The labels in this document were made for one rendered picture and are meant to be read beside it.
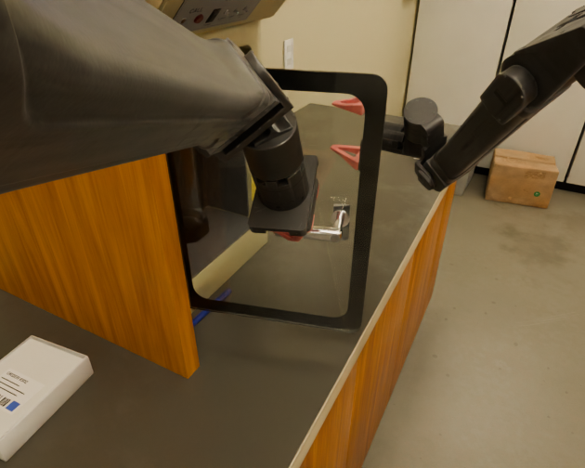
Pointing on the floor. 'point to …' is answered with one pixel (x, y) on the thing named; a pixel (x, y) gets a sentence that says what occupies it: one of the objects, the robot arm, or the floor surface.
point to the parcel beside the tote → (521, 177)
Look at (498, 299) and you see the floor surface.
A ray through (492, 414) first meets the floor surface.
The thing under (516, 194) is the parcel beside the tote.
